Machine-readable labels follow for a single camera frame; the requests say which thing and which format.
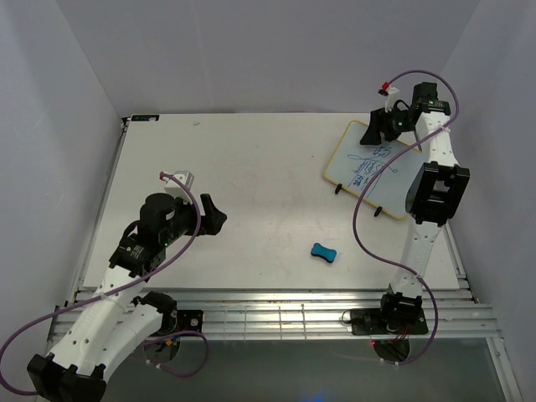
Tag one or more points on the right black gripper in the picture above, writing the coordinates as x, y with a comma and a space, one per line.
378, 123

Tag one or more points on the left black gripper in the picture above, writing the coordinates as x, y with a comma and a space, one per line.
213, 221

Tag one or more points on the yellow framed small whiteboard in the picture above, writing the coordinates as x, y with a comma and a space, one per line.
358, 167

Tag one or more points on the blue whiteboard eraser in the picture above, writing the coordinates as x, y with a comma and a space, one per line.
320, 251

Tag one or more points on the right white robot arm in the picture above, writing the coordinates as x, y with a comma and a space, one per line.
431, 201

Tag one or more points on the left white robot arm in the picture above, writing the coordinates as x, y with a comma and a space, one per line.
79, 366

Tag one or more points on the left blue corner label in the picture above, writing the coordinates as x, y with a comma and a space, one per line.
145, 117

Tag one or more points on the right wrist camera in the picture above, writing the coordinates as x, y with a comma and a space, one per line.
390, 94

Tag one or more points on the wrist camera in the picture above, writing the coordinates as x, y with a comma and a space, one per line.
390, 94
177, 184

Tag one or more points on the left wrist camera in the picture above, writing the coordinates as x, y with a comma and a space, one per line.
177, 184

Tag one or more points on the wire whiteboard stand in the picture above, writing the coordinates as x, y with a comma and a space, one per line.
340, 187

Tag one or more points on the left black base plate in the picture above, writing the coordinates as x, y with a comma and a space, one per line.
181, 320

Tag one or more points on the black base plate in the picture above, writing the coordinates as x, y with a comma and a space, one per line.
181, 320
370, 321

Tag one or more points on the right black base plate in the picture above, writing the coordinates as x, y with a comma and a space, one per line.
370, 321

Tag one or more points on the aluminium frame rails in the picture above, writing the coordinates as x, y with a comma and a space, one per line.
256, 280

